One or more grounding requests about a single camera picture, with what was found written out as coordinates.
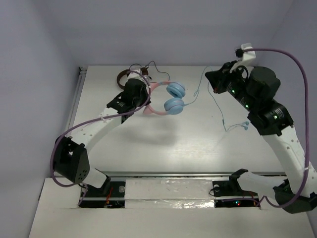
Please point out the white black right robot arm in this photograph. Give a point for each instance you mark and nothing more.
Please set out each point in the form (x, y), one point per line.
(255, 91)

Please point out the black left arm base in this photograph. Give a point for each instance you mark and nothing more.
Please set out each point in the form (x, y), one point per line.
(112, 197)

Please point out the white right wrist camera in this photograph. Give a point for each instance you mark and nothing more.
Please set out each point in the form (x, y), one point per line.
(245, 55)

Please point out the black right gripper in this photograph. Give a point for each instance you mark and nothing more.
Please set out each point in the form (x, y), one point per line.
(218, 79)

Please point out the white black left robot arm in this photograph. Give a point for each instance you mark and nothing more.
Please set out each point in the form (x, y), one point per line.
(70, 155)

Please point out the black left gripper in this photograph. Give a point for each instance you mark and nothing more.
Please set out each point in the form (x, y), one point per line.
(138, 89)

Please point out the pink blue cat-ear headphones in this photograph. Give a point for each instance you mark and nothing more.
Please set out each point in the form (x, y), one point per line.
(173, 106)

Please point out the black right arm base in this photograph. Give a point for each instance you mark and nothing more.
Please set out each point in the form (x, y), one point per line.
(232, 193)

